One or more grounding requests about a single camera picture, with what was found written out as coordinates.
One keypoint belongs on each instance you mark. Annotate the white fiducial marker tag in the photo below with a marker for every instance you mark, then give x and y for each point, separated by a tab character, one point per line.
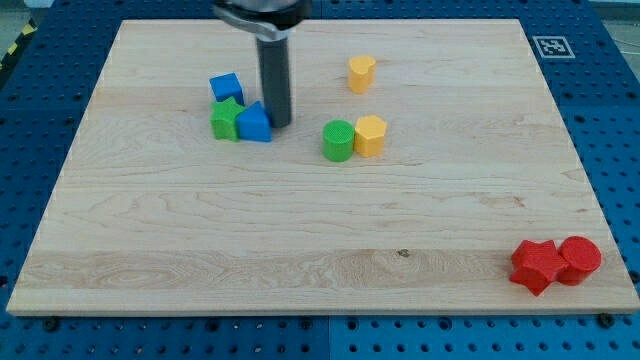
553	47

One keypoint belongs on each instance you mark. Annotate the blue triangle block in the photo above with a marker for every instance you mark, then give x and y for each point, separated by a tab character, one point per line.
253	124

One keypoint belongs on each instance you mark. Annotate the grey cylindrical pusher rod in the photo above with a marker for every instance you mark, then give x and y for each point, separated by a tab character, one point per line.
273	60

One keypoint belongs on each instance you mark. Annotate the red star block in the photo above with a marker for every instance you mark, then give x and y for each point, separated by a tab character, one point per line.
536	265

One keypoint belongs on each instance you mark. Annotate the yellow hexagon block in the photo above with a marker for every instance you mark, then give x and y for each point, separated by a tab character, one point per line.
370	134

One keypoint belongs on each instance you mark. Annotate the green star block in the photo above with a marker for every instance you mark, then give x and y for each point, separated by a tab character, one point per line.
223	119

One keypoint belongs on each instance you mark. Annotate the green cylinder block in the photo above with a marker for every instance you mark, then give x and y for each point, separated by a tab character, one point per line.
338	140

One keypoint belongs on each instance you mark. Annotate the yellow heart block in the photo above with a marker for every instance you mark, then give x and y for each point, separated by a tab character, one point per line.
361	73

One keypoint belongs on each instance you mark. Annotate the wooden board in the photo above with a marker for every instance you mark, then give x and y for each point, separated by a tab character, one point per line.
152	216

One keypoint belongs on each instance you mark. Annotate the red cylinder block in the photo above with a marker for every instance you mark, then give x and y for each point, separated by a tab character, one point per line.
582	256

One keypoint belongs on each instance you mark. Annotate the blue cube block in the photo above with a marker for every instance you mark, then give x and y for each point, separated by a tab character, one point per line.
227	86

